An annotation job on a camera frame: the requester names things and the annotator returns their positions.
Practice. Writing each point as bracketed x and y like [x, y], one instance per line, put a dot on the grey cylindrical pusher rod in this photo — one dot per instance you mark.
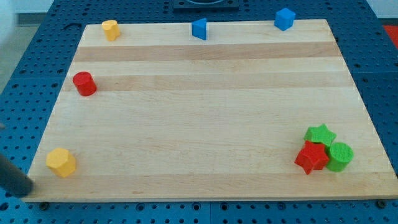
[13, 180]

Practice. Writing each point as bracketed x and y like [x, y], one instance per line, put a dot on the yellow hexagon block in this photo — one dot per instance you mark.
[61, 162]

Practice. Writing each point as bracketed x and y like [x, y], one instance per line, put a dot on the red cylinder block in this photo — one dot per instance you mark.
[84, 83]

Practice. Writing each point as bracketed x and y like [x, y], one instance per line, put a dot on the yellow heart block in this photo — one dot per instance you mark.
[111, 29]

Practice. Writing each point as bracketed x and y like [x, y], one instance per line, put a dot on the blue triangle block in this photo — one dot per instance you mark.
[199, 28]

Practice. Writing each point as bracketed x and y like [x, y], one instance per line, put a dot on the wooden board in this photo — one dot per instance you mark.
[176, 118]

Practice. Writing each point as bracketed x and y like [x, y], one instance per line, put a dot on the red star block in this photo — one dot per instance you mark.
[312, 156]

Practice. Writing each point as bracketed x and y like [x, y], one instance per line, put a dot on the green star block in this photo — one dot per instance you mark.
[320, 134]

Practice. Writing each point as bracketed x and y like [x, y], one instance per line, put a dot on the blue cube block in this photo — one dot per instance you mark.
[284, 19]

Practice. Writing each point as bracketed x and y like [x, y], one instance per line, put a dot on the green cylinder block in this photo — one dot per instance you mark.
[340, 155]

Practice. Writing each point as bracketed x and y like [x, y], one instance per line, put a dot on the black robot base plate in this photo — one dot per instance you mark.
[204, 4]

